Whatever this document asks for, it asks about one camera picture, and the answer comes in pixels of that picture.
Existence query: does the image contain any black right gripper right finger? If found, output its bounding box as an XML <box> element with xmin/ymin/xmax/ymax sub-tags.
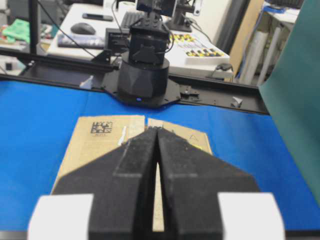
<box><xmin>157</xmin><ymin>128</ymin><xmax>285</xmax><ymax>240</ymax></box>

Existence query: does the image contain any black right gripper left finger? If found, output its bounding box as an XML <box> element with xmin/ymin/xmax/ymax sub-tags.
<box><xmin>27</xmin><ymin>128</ymin><xmax>158</xmax><ymax>240</ymax></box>

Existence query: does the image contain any brown cardboard box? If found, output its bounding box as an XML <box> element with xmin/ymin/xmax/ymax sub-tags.
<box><xmin>51</xmin><ymin>114</ymin><xmax>214</xmax><ymax>232</ymax></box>

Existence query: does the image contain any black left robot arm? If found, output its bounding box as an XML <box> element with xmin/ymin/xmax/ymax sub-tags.
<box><xmin>117</xmin><ymin>11</ymin><xmax>170</xmax><ymax>101</ymax></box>

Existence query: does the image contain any black small box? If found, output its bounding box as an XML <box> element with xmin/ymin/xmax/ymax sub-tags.
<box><xmin>104</xmin><ymin>28</ymin><xmax>130</xmax><ymax>56</ymax></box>

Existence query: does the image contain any blue table mat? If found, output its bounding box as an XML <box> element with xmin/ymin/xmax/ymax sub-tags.
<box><xmin>0</xmin><ymin>81</ymin><xmax>320</xmax><ymax>231</ymax></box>

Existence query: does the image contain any green backdrop sheet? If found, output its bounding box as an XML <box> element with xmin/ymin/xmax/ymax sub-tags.
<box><xmin>259</xmin><ymin>0</ymin><xmax>320</xmax><ymax>202</ymax></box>

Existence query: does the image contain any white side desk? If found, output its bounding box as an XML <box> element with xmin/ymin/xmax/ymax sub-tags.
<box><xmin>57</xmin><ymin>2</ymin><xmax>234</xmax><ymax>79</ymax></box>

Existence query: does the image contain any black computer mouse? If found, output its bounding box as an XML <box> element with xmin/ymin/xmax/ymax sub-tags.
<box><xmin>70</xmin><ymin>22</ymin><xmax>96</xmax><ymax>35</ymax></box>

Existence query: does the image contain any black monitor stand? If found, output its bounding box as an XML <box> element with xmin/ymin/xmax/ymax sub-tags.
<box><xmin>165</xmin><ymin>0</ymin><xmax>196</xmax><ymax>33</ymax></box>

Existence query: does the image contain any black keyboard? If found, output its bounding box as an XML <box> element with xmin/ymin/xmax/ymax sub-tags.
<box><xmin>120</xmin><ymin>11</ymin><xmax>145</xmax><ymax>29</ymax></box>

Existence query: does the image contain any green cloth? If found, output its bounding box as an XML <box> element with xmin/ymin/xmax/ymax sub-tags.
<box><xmin>2</xmin><ymin>18</ymin><xmax>30</xmax><ymax>44</ymax></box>

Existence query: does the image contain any black vertical pole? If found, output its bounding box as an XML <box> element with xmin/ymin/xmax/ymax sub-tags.
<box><xmin>28</xmin><ymin>0</ymin><xmax>41</xmax><ymax>55</ymax></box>

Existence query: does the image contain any black aluminium rail frame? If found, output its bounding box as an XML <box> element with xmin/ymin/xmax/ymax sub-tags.
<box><xmin>0</xmin><ymin>48</ymin><xmax>269</xmax><ymax>115</ymax></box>

